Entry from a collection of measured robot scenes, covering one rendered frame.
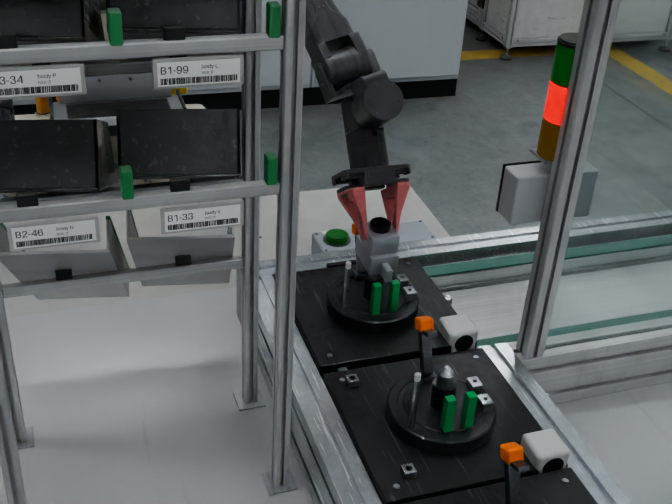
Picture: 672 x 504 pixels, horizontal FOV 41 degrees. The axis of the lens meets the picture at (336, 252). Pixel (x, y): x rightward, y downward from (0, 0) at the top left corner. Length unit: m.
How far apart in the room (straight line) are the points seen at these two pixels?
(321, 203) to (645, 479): 0.88
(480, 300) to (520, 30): 4.10
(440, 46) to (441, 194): 1.11
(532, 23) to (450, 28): 0.95
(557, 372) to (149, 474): 0.60
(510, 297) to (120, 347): 0.64
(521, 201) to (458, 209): 2.53
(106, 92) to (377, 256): 0.80
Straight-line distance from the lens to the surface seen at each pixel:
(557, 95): 1.17
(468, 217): 3.69
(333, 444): 1.16
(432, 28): 4.67
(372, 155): 1.29
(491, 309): 1.50
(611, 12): 1.12
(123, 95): 1.90
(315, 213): 1.84
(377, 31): 4.56
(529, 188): 1.21
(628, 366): 1.46
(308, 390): 1.24
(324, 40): 1.32
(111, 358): 1.46
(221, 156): 0.99
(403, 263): 1.49
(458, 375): 1.23
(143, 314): 1.55
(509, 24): 5.46
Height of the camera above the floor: 1.75
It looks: 31 degrees down
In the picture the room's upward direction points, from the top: 4 degrees clockwise
